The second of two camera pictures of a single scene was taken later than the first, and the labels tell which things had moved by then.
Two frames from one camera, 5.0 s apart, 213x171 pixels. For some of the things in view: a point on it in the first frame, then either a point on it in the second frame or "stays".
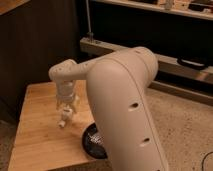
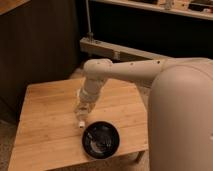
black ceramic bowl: [93, 142] stays
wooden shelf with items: [202, 9] stays
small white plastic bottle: [66, 115] to [82, 115]
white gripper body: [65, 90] to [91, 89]
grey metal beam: [94, 47] stays
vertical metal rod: [90, 33] stays
